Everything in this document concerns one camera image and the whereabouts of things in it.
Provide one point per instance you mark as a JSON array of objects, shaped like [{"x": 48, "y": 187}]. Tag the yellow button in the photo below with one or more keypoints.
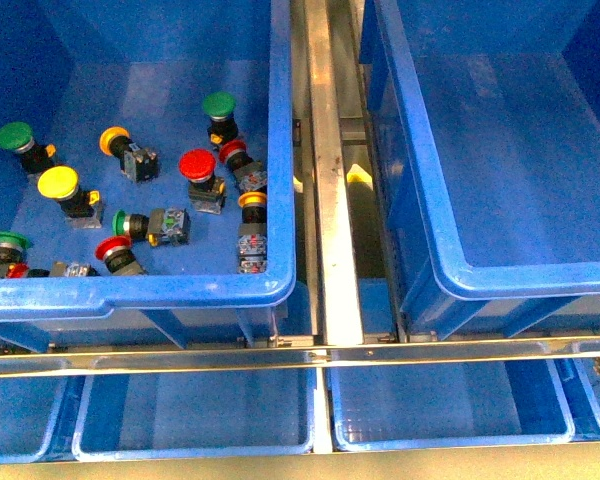
[
  {"x": 252, "y": 233},
  {"x": 81, "y": 208},
  {"x": 138, "y": 164}
]

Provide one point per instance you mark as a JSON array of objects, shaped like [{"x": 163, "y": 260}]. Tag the lower blue bin centre right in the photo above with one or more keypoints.
[{"x": 449, "y": 405}]

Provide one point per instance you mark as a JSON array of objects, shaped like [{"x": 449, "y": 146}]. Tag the metal rack front rail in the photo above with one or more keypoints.
[{"x": 321, "y": 356}]

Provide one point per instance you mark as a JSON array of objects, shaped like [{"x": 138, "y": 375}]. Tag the red button lying front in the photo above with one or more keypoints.
[{"x": 117, "y": 255}]

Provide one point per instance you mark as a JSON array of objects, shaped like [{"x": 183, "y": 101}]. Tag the green button lying centre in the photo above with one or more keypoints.
[{"x": 163, "y": 226}]

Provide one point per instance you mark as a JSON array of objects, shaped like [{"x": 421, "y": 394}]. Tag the yellow button lying top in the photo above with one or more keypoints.
[{"x": 138, "y": 164}]

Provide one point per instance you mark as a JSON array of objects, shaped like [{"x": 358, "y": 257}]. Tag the red button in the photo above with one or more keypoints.
[
  {"x": 206, "y": 190},
  {"x": 117, "y": 255},
  {"x": 250, "y": 175}
]

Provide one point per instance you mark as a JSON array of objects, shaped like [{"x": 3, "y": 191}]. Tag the lower blue bin far left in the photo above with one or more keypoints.
[{"x": 31, "y": 410}]

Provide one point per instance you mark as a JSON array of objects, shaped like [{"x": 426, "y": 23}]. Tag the metal rack divider rail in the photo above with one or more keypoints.
[{"x": 341, "y": 309}]

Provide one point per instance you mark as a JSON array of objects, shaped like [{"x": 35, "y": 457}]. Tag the blue empty middle bin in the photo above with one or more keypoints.
[{"x": 486, "y": 117}]

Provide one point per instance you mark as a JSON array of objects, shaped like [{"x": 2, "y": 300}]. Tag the blue source bin with buttons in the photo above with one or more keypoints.
[{"x": 72, "y": 69}]

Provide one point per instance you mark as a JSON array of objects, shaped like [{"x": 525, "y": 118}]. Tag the green button far left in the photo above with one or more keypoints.
[{"x": 18, "y": 138}]

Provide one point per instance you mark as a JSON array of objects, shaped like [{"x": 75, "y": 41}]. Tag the lower blue bin centre left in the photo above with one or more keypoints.
[{"x": 198, "y": 414}]

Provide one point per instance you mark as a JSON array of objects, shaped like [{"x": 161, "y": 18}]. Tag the green button top right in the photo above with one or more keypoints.
[{"x": 219, "y": 107}]

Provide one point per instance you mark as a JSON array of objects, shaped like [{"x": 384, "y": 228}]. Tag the green button bottom left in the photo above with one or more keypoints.
[{"x": 13, "y": 255}]

